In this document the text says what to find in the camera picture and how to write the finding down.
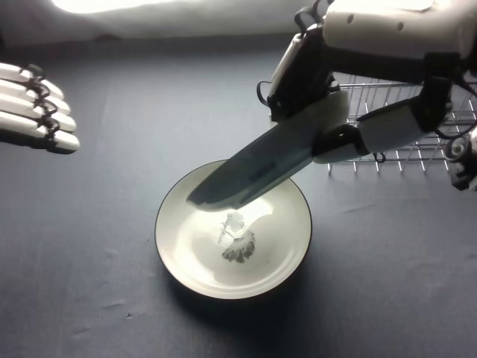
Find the white cloth sheet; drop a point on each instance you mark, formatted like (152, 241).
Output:
(149, 20)

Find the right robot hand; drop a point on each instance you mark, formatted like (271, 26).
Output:
(391, 30)

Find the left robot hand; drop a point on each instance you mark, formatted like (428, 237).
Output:
(30, 112)

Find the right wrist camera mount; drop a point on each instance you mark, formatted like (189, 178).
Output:
(460, 149)

